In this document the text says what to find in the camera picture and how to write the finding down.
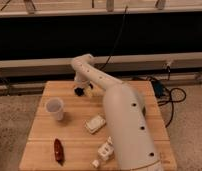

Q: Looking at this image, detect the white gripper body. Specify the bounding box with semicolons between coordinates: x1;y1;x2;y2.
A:
74;73;93;89

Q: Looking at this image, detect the black rectangular eraser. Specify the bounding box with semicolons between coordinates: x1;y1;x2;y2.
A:
74;87;84;96

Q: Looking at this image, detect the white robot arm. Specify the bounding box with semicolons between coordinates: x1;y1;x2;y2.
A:
71;54;164;171

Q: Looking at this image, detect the white ceramic cup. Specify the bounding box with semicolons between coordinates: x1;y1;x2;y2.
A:
45;97;64;121

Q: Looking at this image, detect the green ceramic bowl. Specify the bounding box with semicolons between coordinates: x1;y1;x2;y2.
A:
142;102;146;116

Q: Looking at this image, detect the small white box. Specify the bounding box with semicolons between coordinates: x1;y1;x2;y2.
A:
85;115;106;134

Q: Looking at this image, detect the dark red chili pepper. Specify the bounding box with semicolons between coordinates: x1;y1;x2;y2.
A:
54;139;64;164

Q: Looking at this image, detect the black hanging cable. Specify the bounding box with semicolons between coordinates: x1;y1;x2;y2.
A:
98;5;129;71

